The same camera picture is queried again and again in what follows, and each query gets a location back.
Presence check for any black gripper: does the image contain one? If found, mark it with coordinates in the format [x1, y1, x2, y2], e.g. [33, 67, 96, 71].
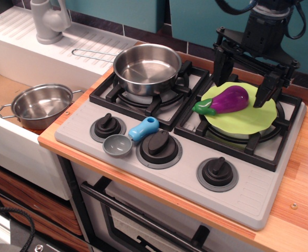
[213, 27, 300, 108]

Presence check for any purple toy eggplant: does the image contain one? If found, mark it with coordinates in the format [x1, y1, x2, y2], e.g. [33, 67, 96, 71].
[192, 86, 249, 116]

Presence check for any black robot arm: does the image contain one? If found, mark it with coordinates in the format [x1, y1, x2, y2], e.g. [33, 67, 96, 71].
[213, 1, 305, 108]

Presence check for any lime green plate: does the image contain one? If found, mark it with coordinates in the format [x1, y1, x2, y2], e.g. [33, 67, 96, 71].
[201, 82, 278, 135]

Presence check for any black right stove knob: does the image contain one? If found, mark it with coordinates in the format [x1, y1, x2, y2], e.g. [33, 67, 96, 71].
[197, 157, 239, 193]

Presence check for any black stove knob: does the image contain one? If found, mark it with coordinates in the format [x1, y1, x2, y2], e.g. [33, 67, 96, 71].
[197, 157, 239, 193]
[136, 130, 183, 170]
[89, 113, 126, 143]

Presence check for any grey toy stove top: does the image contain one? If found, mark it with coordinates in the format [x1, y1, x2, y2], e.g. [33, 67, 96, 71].
[55, 98, 306, 230]

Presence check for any black middle stove knob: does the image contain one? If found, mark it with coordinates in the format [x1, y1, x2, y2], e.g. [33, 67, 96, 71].
[136, 130, 183, 170]

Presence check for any black left stove knob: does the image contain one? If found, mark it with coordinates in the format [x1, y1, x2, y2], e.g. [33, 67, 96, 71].
[89, 113, 126, 143]

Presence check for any black right burner grate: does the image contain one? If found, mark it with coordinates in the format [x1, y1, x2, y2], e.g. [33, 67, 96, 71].
[174, 75, 305, 172]

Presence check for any black burner grate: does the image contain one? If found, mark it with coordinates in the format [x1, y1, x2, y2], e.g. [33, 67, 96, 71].
[89, 60, 211, 131]
[174, 75, 305, 172]

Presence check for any black left burner grate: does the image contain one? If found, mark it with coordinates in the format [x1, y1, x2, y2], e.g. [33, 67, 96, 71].
[89, 60, 211, 131]

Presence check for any grey toy faucet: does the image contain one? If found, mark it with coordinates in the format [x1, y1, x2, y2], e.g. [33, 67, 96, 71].
[30, 0, 71, 45]

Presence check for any white toy sink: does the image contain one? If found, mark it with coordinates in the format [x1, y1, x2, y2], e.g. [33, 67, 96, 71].
[0, 7, 136, 200]

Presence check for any wood front drawer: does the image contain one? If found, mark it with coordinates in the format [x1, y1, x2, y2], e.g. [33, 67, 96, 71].
[0, 166, 90, 251]

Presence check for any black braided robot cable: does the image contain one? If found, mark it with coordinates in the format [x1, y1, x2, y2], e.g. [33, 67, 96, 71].
[214, 0, 307, 40]

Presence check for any steel saucepan with handle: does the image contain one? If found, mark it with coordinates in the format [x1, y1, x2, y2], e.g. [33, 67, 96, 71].
[71, 44, 182, 97]

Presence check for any blue handled grey spoon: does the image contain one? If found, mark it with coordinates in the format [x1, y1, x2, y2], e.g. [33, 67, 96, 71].
[102, 117, 159, 158]

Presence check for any oven door with handle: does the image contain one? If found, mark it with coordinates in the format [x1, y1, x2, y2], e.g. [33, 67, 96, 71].
[80, 176, 254, 251]

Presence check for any steel two-handled pot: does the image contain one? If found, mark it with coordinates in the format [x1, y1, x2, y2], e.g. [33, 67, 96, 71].
[0, 83, 83, 131]

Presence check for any black cable bottom left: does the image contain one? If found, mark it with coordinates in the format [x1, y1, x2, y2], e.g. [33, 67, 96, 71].
[0, 207, 35, 252]

